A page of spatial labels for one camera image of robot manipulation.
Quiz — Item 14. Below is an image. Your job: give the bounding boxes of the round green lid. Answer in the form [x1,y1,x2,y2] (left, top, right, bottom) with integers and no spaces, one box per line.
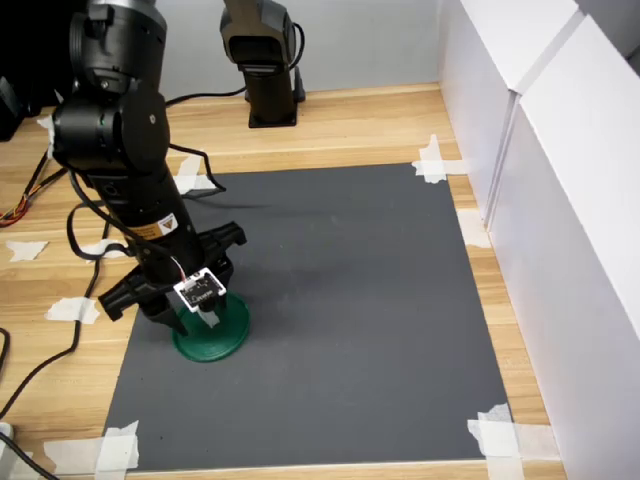
[172,292,252,363]

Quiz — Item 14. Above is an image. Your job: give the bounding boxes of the white tape piece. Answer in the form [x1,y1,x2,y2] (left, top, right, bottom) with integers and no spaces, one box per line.
[78,238,129,262]
[42,419,141,475]
[172,154,217,197]
[45,296,100,325]
[466,402,557,480]
[4,239,50,263]
[411,133,471,185]
[457,209,494,250]

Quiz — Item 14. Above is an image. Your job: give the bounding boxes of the dark grey mat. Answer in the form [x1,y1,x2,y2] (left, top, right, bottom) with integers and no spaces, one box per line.
[102,162,515,471]

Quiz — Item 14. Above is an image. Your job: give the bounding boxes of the white tape wrap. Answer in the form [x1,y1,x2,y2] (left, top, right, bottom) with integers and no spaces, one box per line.
[36,113,57,157]

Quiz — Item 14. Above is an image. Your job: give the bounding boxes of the black device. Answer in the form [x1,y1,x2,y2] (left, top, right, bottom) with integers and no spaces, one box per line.
[0,74,29,144]

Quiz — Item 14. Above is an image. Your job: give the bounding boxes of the white partition block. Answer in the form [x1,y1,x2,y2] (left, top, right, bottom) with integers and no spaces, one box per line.
[437,0,587,232]
[487,14,640,480]

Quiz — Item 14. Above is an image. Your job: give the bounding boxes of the white camera box with board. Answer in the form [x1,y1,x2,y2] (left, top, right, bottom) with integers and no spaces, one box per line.
[173,267,228,314]

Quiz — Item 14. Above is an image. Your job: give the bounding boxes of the black camera cable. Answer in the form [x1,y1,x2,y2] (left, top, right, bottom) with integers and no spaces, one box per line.
[0,142,227,419]

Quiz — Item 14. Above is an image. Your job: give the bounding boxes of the black cable with coloured wires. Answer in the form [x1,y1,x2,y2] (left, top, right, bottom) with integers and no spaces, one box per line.
[0,149,57,229]

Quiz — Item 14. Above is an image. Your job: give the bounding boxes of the black base power cable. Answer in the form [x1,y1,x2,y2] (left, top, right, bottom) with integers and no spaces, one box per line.
[19,66,308,204]

